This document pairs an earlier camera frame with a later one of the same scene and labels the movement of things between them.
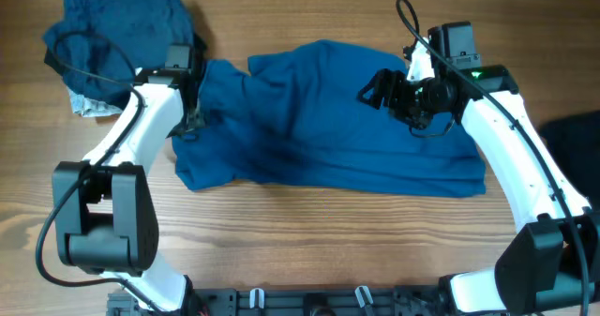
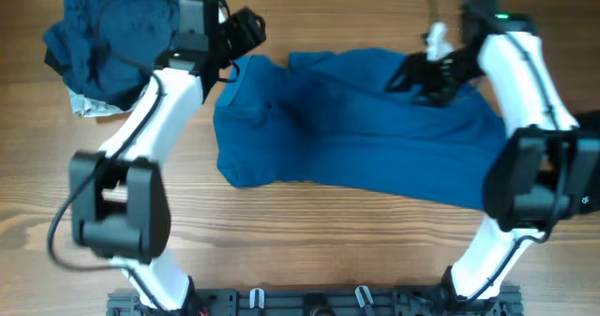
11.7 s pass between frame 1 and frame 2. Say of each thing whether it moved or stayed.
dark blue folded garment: stayed
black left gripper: moved
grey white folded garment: stayed
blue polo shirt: moved
